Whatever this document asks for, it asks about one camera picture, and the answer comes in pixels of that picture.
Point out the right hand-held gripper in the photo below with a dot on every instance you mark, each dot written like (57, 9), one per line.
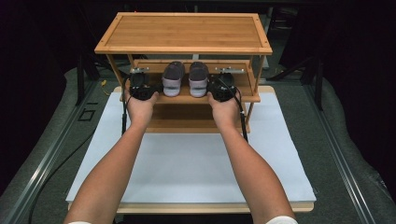
(222, 90)

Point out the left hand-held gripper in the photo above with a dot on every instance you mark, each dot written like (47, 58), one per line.
(141, 88)

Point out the pink child sandal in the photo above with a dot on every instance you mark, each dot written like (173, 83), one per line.
(198, 81)
(172, 81)

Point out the wooden three-tier shoe rack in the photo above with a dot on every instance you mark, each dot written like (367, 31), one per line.
(186, 34)

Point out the person's left hand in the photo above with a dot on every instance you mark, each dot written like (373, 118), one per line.
(140, 112)

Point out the person's right hand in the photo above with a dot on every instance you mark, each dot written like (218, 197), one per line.
(227, 113)

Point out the small yellow object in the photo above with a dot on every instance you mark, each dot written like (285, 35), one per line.
(103, 83)

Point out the black metal stand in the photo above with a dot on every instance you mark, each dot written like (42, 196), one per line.
(80, 77)
(318, 84)

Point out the white table mat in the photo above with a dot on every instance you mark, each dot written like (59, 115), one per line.
(186, 168)

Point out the white sleeve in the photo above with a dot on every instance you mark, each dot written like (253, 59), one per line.
(281, 220)
(78, 222)

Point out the metal floor rail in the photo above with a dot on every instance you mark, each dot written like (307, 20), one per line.
(339, 155)
(43, 165)

